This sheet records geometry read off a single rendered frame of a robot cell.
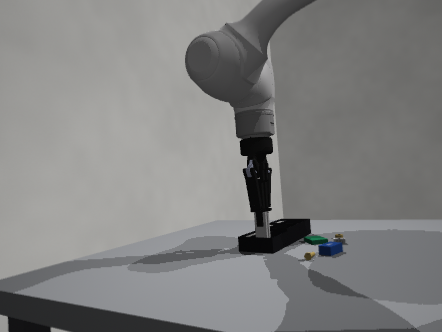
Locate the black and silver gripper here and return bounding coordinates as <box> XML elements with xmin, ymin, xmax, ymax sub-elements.
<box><xmin>240</xmin><ymin>137</ymin><xmax>273</xmax><ymax>238</ymax></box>

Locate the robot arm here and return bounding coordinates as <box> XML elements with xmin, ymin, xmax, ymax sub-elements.
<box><xmin>185</xmin><ymin>0</ymin><xmax>316</xmax><ymax>139</ymax></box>

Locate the black three-compartment bin rack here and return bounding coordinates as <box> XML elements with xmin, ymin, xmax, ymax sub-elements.
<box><xmin>238</xmin><ymin>219</ymin><xmax>311</xmax><ymax>254</ymax></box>

